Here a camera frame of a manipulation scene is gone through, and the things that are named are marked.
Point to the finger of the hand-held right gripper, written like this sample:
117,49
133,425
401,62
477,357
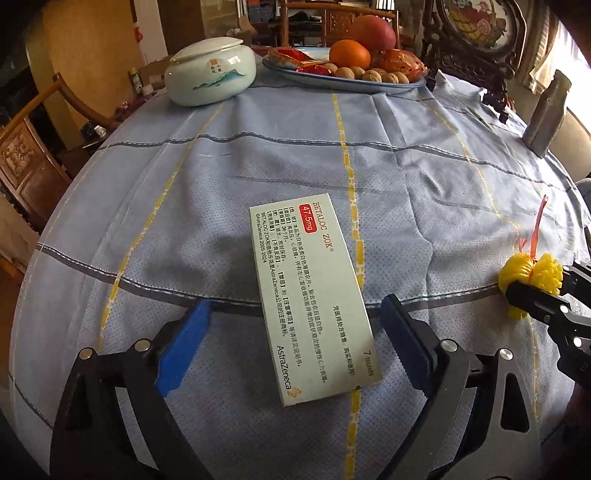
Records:
579,277
535,297

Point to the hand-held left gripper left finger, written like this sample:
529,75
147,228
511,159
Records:
182,346

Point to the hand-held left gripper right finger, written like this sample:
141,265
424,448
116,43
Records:
406,346

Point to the yellow foam fruit net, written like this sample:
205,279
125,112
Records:
519,272

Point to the white medicine box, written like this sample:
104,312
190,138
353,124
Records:
304,286

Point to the silver metal bottle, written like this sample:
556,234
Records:
547,115

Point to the light blue striped tablecloth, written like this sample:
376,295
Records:
277,152

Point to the dark wooden side table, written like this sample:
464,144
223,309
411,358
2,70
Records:
92,143

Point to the carved wooden armchair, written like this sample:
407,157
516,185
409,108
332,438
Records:
27,161

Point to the green bottle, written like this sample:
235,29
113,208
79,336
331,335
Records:
135,81

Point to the round embroidered table screen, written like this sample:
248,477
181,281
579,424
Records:
475,27

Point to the orange wrapped snack bag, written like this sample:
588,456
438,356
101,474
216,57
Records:
401,62

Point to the pile of walnuts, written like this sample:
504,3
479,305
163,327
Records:
373,75

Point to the white green ceramic jar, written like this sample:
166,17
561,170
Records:
207,74

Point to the cardboard box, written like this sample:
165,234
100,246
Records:
154,74

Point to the blue oval fruit plate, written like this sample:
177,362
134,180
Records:
323,82

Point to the orange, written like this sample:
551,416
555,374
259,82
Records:
349,54

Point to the red snack packets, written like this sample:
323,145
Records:
291,60

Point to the red mango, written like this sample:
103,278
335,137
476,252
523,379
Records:
374,31

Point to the light wooden wardrobe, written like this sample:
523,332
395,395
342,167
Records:
92,46

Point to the glass door wooden cabinet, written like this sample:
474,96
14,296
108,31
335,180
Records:
207,18

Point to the carved wooden chair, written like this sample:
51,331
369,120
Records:
341,18

